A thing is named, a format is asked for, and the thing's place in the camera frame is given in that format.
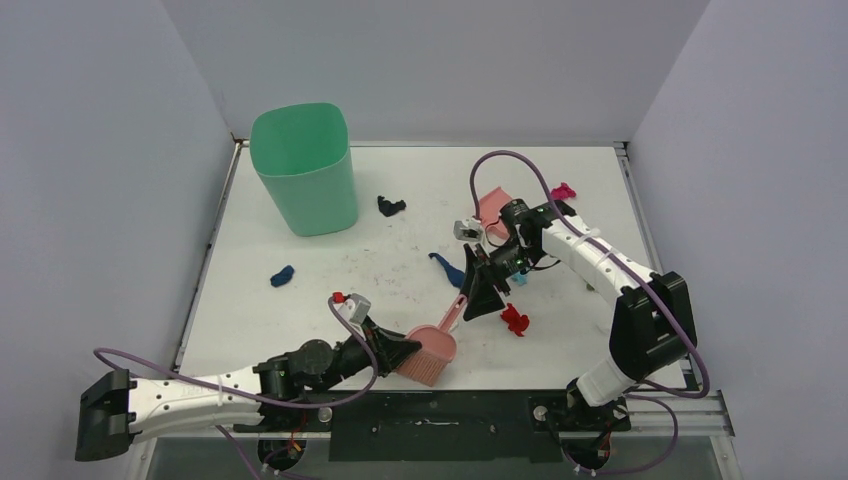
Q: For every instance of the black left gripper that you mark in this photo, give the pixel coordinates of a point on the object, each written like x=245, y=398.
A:
x=391, y=351

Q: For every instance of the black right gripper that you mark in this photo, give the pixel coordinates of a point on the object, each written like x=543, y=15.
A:
x=486, y=273

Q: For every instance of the pink plastic hand brush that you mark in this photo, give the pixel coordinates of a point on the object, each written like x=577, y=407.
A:
x=438, y=347

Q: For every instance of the pink plastic dustpan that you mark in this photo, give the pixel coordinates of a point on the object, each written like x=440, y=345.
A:
x=490, y=206

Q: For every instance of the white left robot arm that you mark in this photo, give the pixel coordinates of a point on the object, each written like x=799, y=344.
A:
x=120, y=410

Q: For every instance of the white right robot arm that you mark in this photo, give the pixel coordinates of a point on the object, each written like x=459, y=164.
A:
x=652, y=325

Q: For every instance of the long dark blue paper scrap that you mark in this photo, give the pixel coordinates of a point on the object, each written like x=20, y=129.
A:
x=454, y=275

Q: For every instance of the light blue paper scrap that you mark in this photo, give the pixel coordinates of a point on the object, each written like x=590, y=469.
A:
x=519, y=279

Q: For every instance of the red paper scrap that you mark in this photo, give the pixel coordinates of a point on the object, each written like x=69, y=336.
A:
x=516, y=322

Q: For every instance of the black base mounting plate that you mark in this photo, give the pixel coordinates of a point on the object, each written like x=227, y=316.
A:
x=450, y=425

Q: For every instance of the black paper scrap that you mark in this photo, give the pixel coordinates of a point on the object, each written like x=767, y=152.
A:
x=390, y=208

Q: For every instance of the magenta paper scrap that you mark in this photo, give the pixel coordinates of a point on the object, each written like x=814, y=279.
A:
x=563, y=192

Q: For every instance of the small dark blue paper scrap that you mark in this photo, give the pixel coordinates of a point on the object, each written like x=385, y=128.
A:
x=283, y=277

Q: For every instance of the green plastic waste bin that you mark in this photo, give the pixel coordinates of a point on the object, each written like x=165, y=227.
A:
x=302, y=155

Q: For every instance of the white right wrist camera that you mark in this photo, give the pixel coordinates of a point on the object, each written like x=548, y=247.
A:
x=468, y=230

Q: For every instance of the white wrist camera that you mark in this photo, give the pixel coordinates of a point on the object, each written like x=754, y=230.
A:
x=468, y=230
x=352, y=308

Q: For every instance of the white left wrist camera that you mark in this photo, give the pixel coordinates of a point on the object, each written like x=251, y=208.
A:
x=352, y=308

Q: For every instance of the aluminium frame rail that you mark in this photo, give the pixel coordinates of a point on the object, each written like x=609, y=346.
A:
x=649, y=413

